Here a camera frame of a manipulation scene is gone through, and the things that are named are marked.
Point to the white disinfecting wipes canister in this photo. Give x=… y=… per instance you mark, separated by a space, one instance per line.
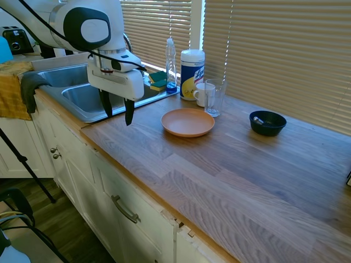
x=192 y=74

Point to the dark blue bowl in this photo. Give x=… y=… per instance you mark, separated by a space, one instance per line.
x=267 y=130

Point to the white base cabinets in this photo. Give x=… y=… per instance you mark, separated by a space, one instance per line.
x=82 y=175

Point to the yellow kitchen towel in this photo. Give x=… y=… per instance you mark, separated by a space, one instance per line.
x=11 y=93

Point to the black toaster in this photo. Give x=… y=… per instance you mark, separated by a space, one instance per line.
x=16 y=41

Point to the black tripod leg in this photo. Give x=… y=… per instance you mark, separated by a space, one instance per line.
x=38 y=180

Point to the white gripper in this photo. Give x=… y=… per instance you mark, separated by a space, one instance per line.
x=118 y=82

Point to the round metal cabinet knob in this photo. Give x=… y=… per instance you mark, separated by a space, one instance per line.
x=53 y=150
x=57 y=156

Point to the white ceramic mug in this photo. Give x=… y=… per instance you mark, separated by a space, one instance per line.
x=198 y=94

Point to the white window frame post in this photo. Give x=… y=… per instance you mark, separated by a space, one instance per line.
x=197 y=24

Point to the clear dish soap bottle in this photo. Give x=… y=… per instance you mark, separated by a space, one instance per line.
x=171 y=85

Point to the stainless steel double sink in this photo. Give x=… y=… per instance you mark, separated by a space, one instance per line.
x=79 y=101

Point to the orange plastic plate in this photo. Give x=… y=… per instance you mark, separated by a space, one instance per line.
x=187 y=123

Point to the light blue plastic object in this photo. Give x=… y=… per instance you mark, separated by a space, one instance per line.
x=4 y=52

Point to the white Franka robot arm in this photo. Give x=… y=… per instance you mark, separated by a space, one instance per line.
x=87 y=27

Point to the small metal object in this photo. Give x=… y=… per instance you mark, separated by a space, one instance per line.
x=256 y=119

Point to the green yellow sponge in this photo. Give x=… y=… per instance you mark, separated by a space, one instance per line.
x=157 y=76
x=159 y=86

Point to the clear drinking glass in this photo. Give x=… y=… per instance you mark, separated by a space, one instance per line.
x=217 y=105

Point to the tan window blind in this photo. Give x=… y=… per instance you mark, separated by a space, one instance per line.
x=279 y=54
x=156 y=30

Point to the grey dish cloth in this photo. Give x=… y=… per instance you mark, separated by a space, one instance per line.
x=27 y=90

